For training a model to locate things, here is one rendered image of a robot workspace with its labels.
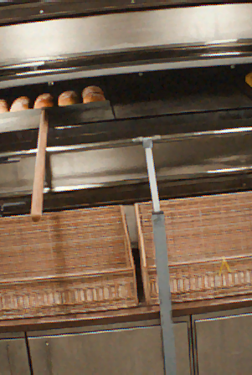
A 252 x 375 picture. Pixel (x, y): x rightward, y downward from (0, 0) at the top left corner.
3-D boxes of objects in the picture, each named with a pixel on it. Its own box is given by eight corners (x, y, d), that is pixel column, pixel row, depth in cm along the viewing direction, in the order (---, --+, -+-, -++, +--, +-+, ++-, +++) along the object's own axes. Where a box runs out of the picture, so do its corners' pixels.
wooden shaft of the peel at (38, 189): (42, 223, 296) (40, 212, 296) (31, 223, 296) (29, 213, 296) (48, 115, 463) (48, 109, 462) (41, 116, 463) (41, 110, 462)
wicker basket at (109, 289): (-8, 283, 444) (-17, 218, 438) (130, 269, 447) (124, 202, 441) (-12, 322, 397) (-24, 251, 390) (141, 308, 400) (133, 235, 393)
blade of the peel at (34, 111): (110, 106, 472) (109, 100, 472) (-17, 121, 470) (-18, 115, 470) (106, 94, 507) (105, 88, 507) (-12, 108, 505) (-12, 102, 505)
